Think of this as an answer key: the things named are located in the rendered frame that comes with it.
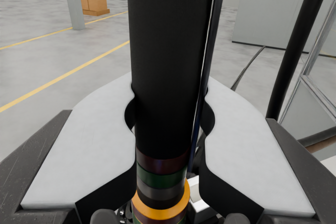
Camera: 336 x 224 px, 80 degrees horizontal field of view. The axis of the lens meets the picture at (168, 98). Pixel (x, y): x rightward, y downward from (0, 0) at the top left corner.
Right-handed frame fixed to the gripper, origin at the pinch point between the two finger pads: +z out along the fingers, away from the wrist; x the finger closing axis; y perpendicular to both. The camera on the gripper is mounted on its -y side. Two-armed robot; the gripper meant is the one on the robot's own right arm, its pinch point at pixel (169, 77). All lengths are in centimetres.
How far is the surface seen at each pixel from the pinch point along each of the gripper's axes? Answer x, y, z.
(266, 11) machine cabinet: 230, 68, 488
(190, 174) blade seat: 5.3, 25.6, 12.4
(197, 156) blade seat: 6.4, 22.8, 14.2
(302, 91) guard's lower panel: 90, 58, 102
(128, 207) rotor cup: -5.1, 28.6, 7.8
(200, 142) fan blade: 7.0, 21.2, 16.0
